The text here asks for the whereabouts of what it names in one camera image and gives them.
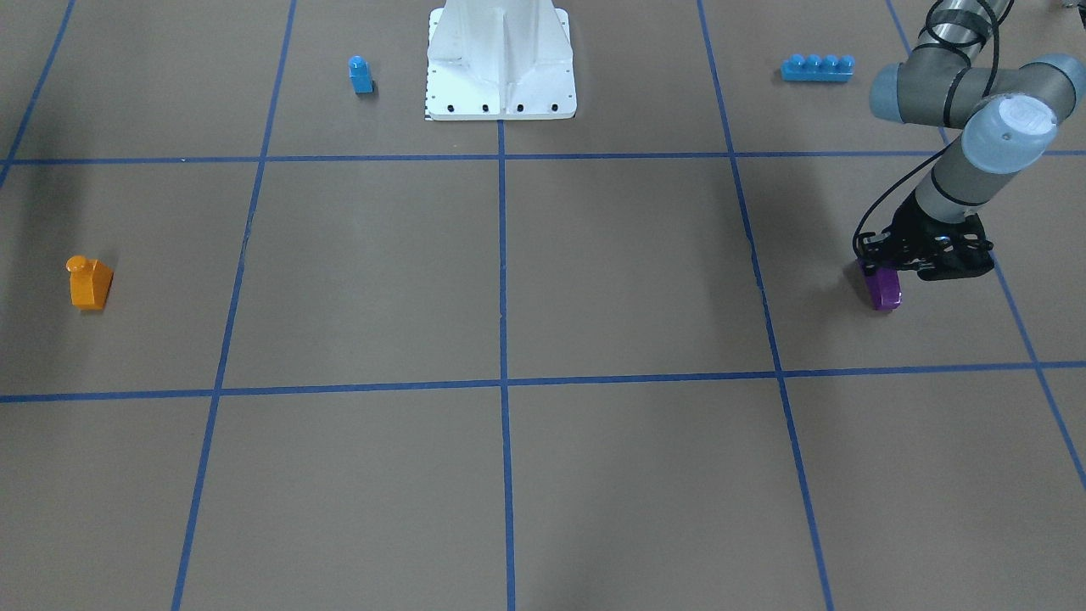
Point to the small blue block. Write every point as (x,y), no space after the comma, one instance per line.
(360,76)

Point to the long blue studded block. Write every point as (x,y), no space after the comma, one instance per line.
(815,68)

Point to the orange trapezoid block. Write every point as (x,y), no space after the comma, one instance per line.
(90,282)

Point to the purple trapezoid block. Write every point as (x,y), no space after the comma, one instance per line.
(883,286)

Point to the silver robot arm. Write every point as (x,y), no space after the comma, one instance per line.
(1005,120)

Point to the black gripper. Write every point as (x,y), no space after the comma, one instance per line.
(909,223)

